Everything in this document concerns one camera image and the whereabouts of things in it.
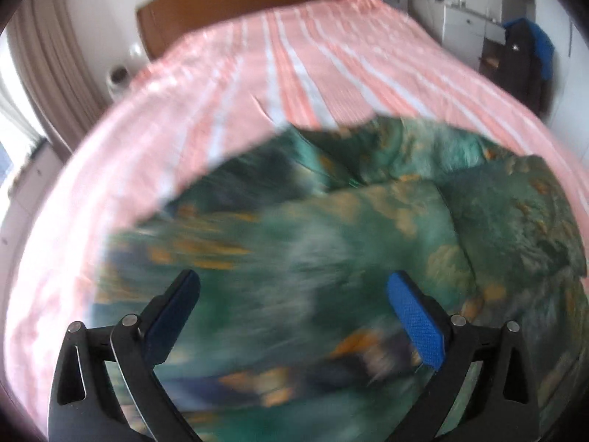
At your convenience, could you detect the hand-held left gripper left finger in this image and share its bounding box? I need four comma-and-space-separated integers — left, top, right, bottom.
47, 269, 202, 442

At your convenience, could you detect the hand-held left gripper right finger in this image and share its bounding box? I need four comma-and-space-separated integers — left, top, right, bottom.
387, 271, 540, 442

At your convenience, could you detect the green printed jacket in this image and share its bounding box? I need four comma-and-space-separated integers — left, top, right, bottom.
92, 117, 589, 439

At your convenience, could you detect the white round fan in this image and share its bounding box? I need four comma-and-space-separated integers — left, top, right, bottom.
106, 65, 130, 101

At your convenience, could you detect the beige curtain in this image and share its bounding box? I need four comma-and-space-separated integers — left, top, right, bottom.
7, 0, 109, 157

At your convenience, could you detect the pink striped bed cover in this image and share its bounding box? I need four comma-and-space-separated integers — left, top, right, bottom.
9, 0, 589, 424

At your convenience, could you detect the white wardrobe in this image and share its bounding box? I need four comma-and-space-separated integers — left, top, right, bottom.
550, 0, 589, 148

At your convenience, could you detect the white dresser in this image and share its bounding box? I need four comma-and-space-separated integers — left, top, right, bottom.
407, 0, 505, 72

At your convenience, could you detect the blue cloth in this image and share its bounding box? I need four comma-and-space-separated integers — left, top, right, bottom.
504, 17, 556, 81

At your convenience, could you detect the wooden headboard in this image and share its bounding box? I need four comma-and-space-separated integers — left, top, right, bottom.
137, 0, 396, 60

